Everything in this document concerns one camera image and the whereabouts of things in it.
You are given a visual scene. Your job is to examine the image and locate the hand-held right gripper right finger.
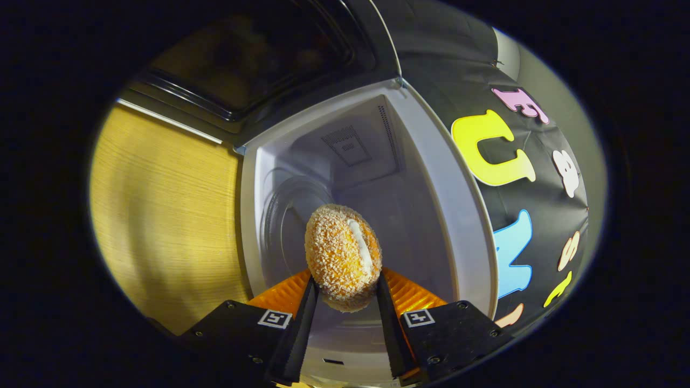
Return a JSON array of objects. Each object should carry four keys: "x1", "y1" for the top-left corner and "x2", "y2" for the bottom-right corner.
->
[{"x1": 376, "y1": 268, "x2": 513, "y2": 386}]

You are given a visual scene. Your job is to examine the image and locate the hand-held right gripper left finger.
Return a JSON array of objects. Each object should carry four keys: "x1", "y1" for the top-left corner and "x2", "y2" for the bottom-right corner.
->
[{"x1": 178, "y1": 269, "x2": 320, "y2": 386}]

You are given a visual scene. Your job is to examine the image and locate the crumb-coated bread bun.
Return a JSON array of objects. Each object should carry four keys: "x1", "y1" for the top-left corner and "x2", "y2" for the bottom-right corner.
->
[{"x1": 305, "y1": 204, "x2": 383, "y2": 313}]

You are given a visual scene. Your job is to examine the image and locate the white microwave oven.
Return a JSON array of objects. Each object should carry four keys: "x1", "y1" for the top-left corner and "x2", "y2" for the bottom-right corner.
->
[{"x1": 116, "y1": 0, "x2": 499, "y2": 388}]

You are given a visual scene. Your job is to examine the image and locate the glass turntable plate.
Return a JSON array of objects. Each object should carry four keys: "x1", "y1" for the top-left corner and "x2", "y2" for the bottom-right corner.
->
[{"x1": 260, "y1": 174, "x2": 337, "y2": 294}]

